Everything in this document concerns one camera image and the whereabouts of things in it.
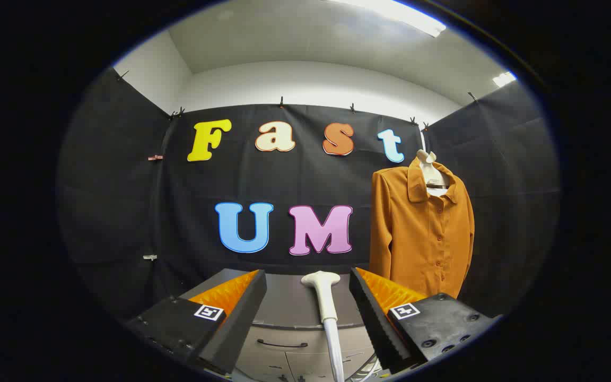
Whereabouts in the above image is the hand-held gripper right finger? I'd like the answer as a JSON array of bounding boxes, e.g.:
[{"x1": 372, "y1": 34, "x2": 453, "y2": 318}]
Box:
[{"x1": 349, "y1": 267, "x2": 502, "y2": 375}]

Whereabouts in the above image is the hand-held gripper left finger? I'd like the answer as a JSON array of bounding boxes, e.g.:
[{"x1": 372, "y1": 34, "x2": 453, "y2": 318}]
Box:
[{"x1": 125, "y1": 269, "x2": 267, "y2": 378}]

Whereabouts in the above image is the white garment steamer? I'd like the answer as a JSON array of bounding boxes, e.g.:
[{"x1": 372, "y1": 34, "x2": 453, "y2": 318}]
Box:
[{"x1": 301, "y1": 271, "x2": 346, "y2": 382}]

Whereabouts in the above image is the orange button shirt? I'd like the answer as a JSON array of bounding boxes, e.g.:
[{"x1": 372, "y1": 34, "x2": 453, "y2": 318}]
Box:
[{"x1": 369, "y1": 158, "x2": 475, "y2": 299}]

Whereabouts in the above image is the grey cabinet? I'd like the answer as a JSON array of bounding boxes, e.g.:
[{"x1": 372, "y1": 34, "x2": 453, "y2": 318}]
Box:
[{"x1": 178, "y1": 268, "x2": 386, "y2": 382}]

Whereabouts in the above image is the black backdrop cloth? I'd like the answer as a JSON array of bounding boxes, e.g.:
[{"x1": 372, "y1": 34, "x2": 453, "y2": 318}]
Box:
[{"x1": 56, "y1": 66, "x2": 561, "y2": 324}]

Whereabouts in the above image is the row of black clips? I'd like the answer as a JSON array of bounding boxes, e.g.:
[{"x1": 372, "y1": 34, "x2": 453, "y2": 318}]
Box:
[{"x1": 116, "y1": 69, "x2": 480, "y2": 131}]

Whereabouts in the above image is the long ceiling light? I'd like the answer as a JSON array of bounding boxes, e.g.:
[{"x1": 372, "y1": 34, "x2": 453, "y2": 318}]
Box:
[{"x1": 332, "y1": 0, "x2": 447, "y2": 38}]

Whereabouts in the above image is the white cable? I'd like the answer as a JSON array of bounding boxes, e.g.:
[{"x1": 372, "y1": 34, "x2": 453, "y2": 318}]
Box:
[{"x1": 360, "y1": 358, "x2": 385, "y2": 382}]

